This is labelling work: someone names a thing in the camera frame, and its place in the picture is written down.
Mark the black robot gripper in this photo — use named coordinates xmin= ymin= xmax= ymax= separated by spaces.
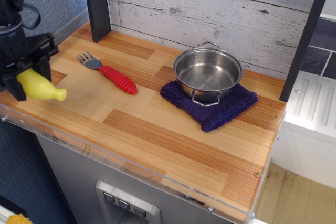
xmin=1 ymin=25 xmax=59 ymax=101

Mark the yellow toy banana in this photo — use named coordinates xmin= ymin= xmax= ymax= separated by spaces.
xmin=17 ymin=68 xmax=67 ymax=101

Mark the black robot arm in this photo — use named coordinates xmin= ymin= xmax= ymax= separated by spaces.
xmin=1 ymin=0 xmax=67 ymax=101

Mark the grey toy fridge cabinet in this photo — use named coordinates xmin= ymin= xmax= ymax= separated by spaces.
xmin=38 ymin=136 xmax=254 ymax=223

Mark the yellow object bottom left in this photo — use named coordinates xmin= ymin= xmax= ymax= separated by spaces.
xmin=6 ymin=215 xmax=32 ymax=224

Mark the silver dispenser button panel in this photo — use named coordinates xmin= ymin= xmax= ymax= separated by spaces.
xmin=96 ymin=180 xmax=161 ymax=223

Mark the small steel pot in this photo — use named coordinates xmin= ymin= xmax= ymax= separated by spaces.
xmin=173 ymin=41 xmax=244 ymax=107

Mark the purple knitted cloth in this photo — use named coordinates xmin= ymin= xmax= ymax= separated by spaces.
xmin=160 ymin=81 xmax=258 ymax=132

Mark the clear acrylic edge guard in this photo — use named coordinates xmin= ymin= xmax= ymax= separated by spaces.
xmin=1 ymin=97 xmax=285 ymax=223

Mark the white toy sink unit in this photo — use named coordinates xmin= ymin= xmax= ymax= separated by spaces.
xmin=272 ymin=71 xmax=335 ymax=187

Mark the fork with red handle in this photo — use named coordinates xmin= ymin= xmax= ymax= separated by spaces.
xmin=76 ymin=51 xmax=138 ymax=95

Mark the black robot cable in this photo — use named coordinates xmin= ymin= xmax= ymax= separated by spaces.
xmin=20 ymin=3 xmax=41 ymax=31

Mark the dark left frame post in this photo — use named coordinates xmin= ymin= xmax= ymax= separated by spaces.
xmin=87 ymin=0 xmax=111 ymax=42

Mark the dark frame post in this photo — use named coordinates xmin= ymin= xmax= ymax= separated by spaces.
xmin=279 ymin=0 xmax=326 ymax=102
xmin=87 ymin=0 xmax=111 ymax=42

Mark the dark right frame post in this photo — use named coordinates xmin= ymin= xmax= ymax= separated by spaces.
xmin=279 ymin=0 xmax=326 ymax=102

